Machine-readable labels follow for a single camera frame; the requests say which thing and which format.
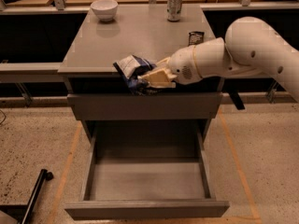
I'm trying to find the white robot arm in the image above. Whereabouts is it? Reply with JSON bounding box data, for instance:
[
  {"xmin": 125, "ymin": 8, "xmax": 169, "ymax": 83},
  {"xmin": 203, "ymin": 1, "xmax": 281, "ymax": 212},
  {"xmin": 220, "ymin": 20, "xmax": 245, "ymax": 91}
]
[{"xmin": 141, "ymin": 17, "xmax": 299, "ymax": 101}]

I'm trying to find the closed grey upper drawer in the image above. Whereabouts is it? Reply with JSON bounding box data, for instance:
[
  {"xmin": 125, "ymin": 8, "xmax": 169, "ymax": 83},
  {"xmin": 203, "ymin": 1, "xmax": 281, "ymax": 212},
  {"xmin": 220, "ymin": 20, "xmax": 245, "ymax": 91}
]
[{"xmin": 67, "ymin": 92, "xmax": 221, "ymax": 120}]

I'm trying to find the white ceramic bowl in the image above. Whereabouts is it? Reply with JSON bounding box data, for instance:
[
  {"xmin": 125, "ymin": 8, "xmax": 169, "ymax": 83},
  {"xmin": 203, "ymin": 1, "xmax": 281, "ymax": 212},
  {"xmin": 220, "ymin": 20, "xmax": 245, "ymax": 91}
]
[{"xmin": 91, "ymin": 0, "xmax": 119, "ymax": 21}]

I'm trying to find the grey ledge rail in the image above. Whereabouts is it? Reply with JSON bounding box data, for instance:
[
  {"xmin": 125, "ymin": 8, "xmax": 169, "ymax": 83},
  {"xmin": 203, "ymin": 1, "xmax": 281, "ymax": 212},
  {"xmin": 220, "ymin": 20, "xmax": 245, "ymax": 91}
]
[{"xmin": 0, "ymin": 58, "xmax": 281, "ymax": 83}]

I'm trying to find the grey drawer cabinet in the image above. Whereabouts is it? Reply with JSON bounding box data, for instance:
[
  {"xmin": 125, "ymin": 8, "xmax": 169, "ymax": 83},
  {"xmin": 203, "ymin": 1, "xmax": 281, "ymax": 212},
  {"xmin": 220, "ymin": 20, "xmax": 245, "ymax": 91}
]
[{"xmin": 59, "ymin": 4, "xmax": 223, "ymax": 137}]

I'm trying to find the small dark snack packet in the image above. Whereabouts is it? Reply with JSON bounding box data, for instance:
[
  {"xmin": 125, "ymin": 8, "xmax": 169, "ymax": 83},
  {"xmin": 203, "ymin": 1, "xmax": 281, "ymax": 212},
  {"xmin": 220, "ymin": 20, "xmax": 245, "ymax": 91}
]
[{"xmin": 189, "ymin": 31, "xmax": 205, "ymax": 46}]

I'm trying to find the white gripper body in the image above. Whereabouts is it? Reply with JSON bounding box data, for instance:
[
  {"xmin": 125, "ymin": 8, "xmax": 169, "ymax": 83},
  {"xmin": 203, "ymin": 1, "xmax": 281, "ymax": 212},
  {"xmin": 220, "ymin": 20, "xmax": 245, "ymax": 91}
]
[{"xmin": 168, "ymin": 46, "xmax": 200, "ymax": 85}]

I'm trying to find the silver drink can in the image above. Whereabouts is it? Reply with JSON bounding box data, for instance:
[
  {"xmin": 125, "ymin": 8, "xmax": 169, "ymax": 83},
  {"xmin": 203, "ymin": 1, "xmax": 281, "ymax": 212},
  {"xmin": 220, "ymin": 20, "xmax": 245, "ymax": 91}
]
[{"xmin": 166, "ymin": 0, "xmax": 182, "ymax": 21}]

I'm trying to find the open grey drawer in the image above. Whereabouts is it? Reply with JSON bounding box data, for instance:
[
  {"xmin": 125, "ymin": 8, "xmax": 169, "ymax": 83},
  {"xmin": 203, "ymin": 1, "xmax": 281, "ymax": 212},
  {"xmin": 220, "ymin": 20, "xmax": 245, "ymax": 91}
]
[{"xmin": 65, "ymin": 119, "xmax": 230, "ymax": 220}]

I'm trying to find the black pole on floor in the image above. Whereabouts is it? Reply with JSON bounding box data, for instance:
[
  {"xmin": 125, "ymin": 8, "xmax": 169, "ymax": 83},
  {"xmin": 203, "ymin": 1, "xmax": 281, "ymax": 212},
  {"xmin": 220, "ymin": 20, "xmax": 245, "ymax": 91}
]
[{"xmin": 20, "ymin": 169, "xmax": 53, "ymax": 224}]

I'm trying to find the blue chip bag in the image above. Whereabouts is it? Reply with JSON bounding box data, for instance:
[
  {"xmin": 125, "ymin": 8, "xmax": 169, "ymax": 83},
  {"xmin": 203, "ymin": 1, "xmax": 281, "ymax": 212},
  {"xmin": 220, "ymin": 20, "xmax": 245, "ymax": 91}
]
[{"xmin": 113, "ymin": 55, "xmax": 158, "ymax": 95}]

